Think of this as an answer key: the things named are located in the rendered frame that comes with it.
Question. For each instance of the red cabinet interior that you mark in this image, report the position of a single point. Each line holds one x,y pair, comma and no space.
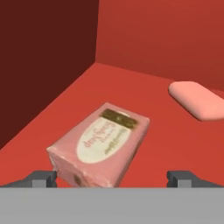
58,73

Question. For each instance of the plain pink bar soap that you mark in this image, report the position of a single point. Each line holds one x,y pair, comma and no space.
198,99

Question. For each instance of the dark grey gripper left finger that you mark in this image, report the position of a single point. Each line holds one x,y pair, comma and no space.
40,178

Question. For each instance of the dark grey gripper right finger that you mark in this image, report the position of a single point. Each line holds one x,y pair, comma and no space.
182,178

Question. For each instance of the pink boxed bar soap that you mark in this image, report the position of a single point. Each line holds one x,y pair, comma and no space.
100,145

